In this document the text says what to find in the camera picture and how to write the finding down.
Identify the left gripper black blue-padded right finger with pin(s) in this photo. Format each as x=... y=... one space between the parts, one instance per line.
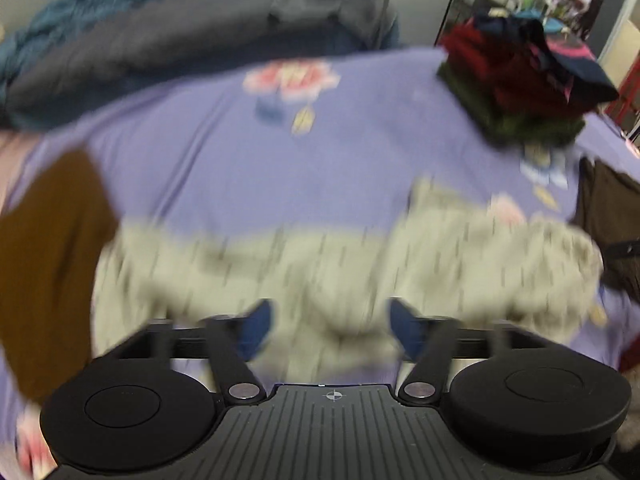
x=429 y=344

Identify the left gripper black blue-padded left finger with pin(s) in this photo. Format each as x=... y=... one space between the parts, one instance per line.
x=230 y=344

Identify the beige polka dot sweater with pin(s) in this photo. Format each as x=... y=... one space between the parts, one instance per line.
x=330 y=288

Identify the brown folded garment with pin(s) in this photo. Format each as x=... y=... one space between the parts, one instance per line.
x=51 y=243

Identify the purple floral bed sheet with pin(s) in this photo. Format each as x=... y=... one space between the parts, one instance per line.
x=196 y=154

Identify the dark green garment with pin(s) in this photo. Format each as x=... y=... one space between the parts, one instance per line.
x=500 y=129

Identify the red knitted garment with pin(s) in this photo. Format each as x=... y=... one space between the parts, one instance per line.
x=511 y=76

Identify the navy pink garment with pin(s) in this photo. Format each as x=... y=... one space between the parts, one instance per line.
x=567 y=62

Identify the dark grey duvet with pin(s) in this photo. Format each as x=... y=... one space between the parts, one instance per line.
x=161 y=40

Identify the teal blue blanket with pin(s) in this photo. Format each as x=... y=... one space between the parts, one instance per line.
x=55 y=24

